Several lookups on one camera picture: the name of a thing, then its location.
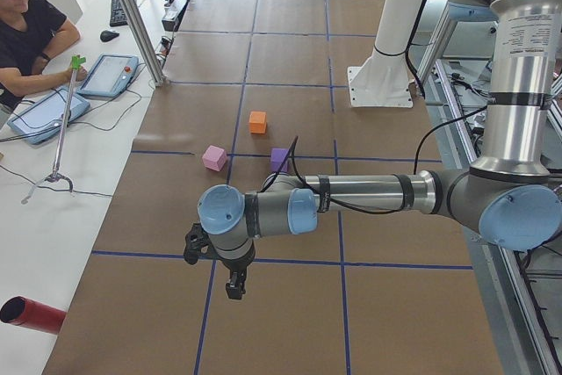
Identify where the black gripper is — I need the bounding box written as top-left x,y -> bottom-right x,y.
220,249 -> 256,300

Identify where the orange foam cube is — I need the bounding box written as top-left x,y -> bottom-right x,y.
249,111 -> 267,134

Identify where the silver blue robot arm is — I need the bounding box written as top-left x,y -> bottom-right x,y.
184,0 -> 561,299

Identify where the pink foam cube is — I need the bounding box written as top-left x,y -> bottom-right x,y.
202,145 -> 227,172

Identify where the purple foam cube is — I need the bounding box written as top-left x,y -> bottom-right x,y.
270,148 -> 290,173

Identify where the red cylinder tube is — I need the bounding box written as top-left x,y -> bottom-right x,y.
1,296 -> 67,335

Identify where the blue teach pendant tablet far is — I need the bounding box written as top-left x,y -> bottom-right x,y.
76,54 -> 139,98

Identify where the blue teach pendant tablet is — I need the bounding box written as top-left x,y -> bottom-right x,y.
2,86 -> 68,145
76,54 -> 139,98

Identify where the blue teach pendant tablet near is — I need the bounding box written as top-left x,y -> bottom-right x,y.
2,86 -> 68,145

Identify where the metal reacher grabber stick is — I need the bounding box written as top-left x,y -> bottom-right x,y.
21,54 -> 86,205

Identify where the black computer mouse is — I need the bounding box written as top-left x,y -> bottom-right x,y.
99,30 -> 119,43

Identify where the black keyboard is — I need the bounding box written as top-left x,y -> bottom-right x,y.
109,0 -> 128,27

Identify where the person in black shirt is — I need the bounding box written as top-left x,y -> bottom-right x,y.
1,0 -> 87,112

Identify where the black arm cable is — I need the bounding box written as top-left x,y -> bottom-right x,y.
280,102 -> 488,214

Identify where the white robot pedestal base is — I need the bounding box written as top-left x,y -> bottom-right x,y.
348,0 -> 425,108

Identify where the aluminium frame post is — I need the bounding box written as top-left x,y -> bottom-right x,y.
120,0 -> 167,87

